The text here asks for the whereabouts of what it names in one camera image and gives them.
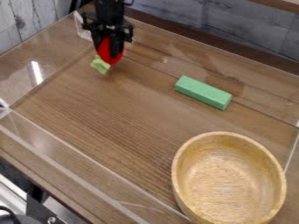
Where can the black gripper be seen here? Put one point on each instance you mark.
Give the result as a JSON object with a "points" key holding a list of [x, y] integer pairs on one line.
{"points": [[101, 29]]}

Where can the red plush strawberry green leaves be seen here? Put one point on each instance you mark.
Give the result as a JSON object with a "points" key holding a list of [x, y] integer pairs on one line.
{"points": [[105, 61]]}

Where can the wooden bowl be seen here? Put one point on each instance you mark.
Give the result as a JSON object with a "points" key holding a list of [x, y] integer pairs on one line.
{"points": [[227, 180]]}

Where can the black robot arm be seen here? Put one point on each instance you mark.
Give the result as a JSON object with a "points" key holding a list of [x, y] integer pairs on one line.
{"points": [[111, 11]]}

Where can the green rectangular block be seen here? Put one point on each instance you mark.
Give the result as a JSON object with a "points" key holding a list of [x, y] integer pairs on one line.
{"points": [[203, 92]]}

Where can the black metal stand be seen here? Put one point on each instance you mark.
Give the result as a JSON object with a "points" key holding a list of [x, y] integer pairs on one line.
{"points": [[22, 199]]}

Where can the clear acrylic corner bracket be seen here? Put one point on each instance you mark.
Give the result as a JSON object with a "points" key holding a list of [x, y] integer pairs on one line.
{"points": [[83, 33]]}

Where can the clear acrylic front wall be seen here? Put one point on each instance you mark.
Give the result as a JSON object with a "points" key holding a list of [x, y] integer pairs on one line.
{"points": [[102, 155]]}

